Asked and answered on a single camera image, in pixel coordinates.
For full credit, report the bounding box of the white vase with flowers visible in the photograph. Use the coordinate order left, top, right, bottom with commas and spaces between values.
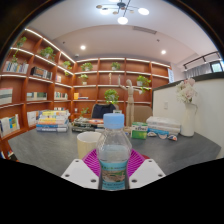
175, 77, 199, 138

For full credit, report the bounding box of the green and white box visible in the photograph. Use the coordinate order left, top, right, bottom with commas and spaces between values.
130, 121, 149, 140

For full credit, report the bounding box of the colourful book stack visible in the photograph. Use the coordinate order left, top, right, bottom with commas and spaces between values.
35, 109, 71, 133

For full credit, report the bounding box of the white book stack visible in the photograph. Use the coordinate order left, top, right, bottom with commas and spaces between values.
145, 115, 182, 138

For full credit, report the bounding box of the clear blue-capped water bottle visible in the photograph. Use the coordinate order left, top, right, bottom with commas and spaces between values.
95, 112, 133, 191

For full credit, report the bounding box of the grey curtain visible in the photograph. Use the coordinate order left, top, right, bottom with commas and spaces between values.
184, 63, 214, 79

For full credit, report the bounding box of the branched ceiling lamp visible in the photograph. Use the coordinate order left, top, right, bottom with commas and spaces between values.
95, 0, 150, 26

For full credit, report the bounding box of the wooden wall shelf unit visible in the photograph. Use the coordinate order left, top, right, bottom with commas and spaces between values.
0, 27, 173, 160

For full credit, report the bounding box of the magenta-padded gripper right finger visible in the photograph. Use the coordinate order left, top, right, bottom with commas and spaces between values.
127, 148, 167, 190

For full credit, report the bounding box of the dark blue chair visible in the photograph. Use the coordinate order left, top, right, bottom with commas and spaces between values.
91, 103, 118, 120

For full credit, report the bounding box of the ceiling air vent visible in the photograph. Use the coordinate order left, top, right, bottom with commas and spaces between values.
132, 25, 158, 35

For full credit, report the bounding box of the dark book stack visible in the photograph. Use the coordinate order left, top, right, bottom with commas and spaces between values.
71, 117, 105, 133

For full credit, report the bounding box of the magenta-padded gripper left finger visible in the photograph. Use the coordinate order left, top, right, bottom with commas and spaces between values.
60, 148, 101, 190

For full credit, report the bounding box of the black curtain rail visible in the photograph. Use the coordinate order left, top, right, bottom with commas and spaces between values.
183, 50, 221, 69

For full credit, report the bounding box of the wooden artist mannequin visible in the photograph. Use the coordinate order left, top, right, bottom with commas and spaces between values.
117, 74, 143, 128

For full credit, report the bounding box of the white paper sheet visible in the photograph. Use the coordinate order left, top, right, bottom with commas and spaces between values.
168, 68, 175, 84

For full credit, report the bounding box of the cream cup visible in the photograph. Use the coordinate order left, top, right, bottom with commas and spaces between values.
76, 131, 103, 160

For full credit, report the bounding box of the beige chair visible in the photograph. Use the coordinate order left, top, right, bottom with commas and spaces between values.
133, 104, 154, 124

